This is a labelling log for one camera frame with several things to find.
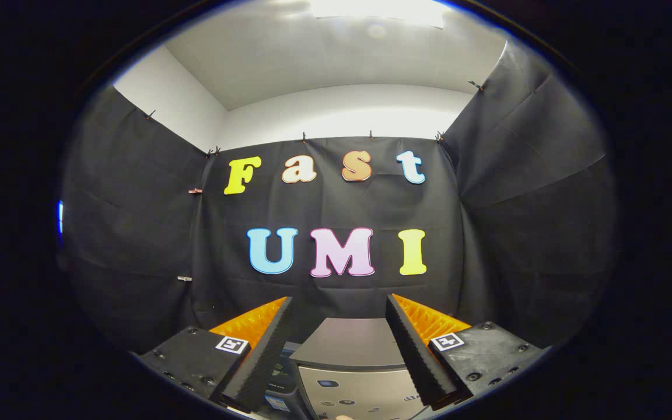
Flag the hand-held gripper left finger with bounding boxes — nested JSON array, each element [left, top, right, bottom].
[[136, 295, 293, 414]]

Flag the black backdrop cloth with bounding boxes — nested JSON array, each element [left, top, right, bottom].
[[59, 41, 617, 354]]

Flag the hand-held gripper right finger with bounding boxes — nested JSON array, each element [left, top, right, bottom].
[[384, 293, 550, 410]]

